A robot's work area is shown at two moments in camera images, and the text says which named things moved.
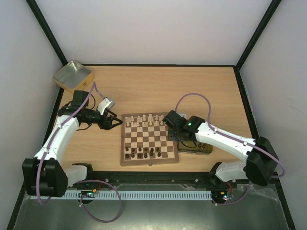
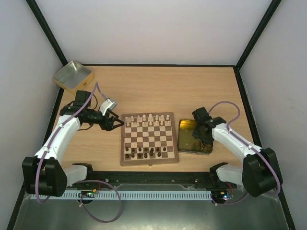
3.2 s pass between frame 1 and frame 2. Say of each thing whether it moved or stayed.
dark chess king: stayed
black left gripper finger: stayed
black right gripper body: moved
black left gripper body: stayed
